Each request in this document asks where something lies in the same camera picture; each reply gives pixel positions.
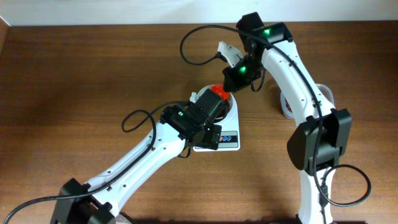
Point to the white round bowl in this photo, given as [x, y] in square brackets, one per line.
[199, 94]

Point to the orange measuring scoop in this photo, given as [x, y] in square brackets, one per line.
[218, 89]

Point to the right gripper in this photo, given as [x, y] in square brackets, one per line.
[233, 81]

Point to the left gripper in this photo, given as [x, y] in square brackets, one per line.
[212, 104]

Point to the clear plastic food container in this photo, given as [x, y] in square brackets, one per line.
[327, 93]

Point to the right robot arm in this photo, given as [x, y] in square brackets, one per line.
[322, 131]

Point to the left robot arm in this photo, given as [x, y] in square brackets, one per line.
[101, 198]

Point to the white digital kitchen scale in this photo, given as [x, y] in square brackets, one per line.
[229, 139]

